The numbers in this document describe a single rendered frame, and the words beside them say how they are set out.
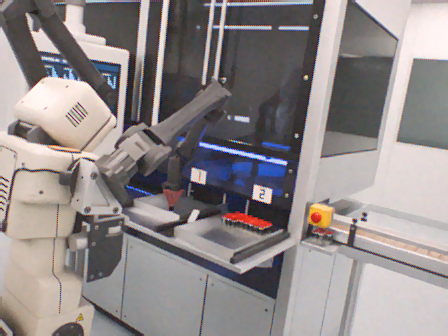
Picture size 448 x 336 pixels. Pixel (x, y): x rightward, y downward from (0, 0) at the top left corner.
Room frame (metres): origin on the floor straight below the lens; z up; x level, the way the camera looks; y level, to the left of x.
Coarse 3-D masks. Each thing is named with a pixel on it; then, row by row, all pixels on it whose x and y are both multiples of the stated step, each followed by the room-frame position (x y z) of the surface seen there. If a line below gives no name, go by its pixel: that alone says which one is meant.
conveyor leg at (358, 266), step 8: (352, 264) 1.51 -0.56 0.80; (360, 264) 1.48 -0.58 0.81; (368, 264) 1.45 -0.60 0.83; (352, 272) 1.50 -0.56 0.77; (360, 272) 1.48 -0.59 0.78; (352, 280) 1.49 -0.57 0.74; (360, 280) 1.49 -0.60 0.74; (352, 288) 1.49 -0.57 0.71; (360, 288) 1.49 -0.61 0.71; (352, 296) 1.49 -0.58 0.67; (344, 304) 1.51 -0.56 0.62; (352, 304) 1.48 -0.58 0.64; (344, 312) 1.50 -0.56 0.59; (352, 312) 1.48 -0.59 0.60; (344, 320) 1.49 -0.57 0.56; (352, 320) 1.49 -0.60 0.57; (344, 328) 1.49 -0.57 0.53
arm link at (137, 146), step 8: (136, 136) 0.93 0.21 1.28; (144, 136) 0.94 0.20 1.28; (120, 144) 0.89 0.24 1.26; (128, 144) 0.90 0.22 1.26; (136, 144) 0.92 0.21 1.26; (144, 144) 0.92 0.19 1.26; (152, 144) 0.93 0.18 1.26; (128, 152) 0.89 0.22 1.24; (136, 152) 0.89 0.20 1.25; (144, 152) 0.91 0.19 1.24; (136, 160) 0.88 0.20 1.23
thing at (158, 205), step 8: (184, 192) 1.90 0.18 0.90; (136, 200) 1.63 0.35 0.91; (144, 200) 1.68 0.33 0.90; (152, 200) 1.72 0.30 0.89; (160, 200) 1.77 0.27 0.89; (184, 200) 1.83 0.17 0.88; (192, 200) 1.85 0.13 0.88; (144, 208) 1.60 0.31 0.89; (152, 208) 1.57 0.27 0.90; (160, 208) 1.55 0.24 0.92; (168, 208) 1.67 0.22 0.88; (176, 208) 1.68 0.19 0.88; (184, 208) 1.70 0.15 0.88; (192, 208) 1.72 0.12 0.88; (200, 208) 1.73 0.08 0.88; (208, 208) 1.65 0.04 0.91; (216, 208) 1.70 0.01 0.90; (224, 208) 1.75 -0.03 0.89; (160, 216) 1.55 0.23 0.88; (168, 216) 1.52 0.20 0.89; (176, 216) 1.50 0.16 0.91; (184, 216) 1.52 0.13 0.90
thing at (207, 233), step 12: (216, 216) 1.55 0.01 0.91; (180, 228) 1.38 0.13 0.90; (192, 228) 1.43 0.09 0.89; (204, 228) 1.47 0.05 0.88; (216, 228) 1.49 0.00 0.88; (192, 240) 1.30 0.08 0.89; (204, 240) 1.27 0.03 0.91; (216, 240) 1.36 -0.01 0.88; (228, 240) 1.37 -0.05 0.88; (240, 240) 1.39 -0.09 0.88; (252, 240) 1.41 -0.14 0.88; (264, 240) 1.37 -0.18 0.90; (216, 252) 1.24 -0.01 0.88; (228, 252) 1.22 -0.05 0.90; (240, 252) 1.24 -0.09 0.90
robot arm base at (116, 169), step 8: (112, 152) 0.90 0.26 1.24; (120, 152) 0.88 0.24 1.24; (96, 160) 0.86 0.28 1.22; (104, 160) 0.85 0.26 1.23; (112, 160) 0.85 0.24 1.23; (120, 160) 0.86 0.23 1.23; (128, 160) 0.87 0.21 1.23; (104, 168) 0.82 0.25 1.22; (112, 168) 0.84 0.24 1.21; (120, 168) 0.84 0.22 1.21; (128, 168) 0.86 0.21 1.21; (136, 168) 0.89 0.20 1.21; (104, 176) 0.81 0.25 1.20; (112, 176) 0.80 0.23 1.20; (120, 176) 0.84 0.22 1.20; (128, 176) 0.86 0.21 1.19; (112, 184) 0.81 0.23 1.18; (120, 184) 0.82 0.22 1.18; (112, 192) 0.84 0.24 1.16; (120, 192) 0.82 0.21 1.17; (120, 200) 0.84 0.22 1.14
